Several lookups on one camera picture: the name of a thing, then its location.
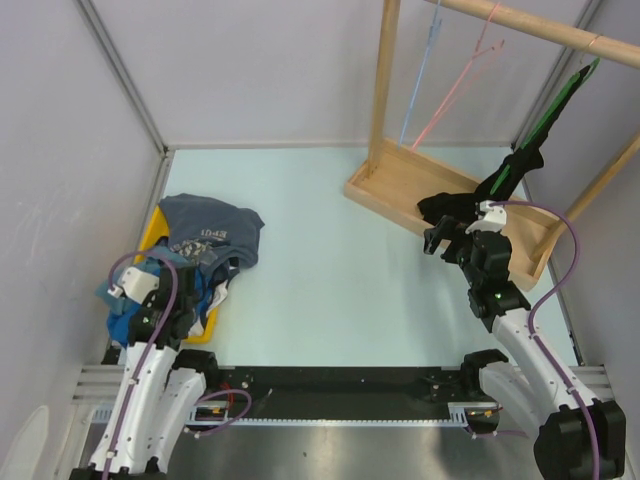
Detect grey-blue printed t-shirt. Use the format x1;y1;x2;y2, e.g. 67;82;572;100
159;193;264;274

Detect light blue wire hanger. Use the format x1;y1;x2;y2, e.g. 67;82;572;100
397;1;443;147

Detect black garment on hanger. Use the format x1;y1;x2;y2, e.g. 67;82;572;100
417;60;598;225

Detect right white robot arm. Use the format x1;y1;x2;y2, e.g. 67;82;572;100
424;210;626;479

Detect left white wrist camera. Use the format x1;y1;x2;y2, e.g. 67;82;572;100
107;266;160;304

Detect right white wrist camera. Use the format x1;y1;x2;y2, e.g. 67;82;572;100
465;200;507;235

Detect light teal garment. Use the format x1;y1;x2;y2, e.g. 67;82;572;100
95;280;131;315

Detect yellow plastic basket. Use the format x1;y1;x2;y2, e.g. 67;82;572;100
138;206;220;345

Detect aluminium frame post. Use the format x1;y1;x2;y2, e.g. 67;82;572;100
74;0;169;158

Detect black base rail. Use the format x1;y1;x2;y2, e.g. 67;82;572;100
187;366;499;432

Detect wooden clothes rack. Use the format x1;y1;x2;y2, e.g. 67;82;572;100
344;1;639;290

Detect blue tank top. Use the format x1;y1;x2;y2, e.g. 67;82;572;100
95;246;211;348

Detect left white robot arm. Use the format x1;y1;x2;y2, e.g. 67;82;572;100
70;265;221;479

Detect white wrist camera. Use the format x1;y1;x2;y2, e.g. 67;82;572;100
107;266;160;304
465;200;507;235

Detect white garment with stripes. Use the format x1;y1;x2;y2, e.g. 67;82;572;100
187;268;232;338

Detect pink wire hanger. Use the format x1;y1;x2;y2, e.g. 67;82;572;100
411;3;505;151

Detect green hanger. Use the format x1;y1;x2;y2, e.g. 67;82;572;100
475;58;601;201

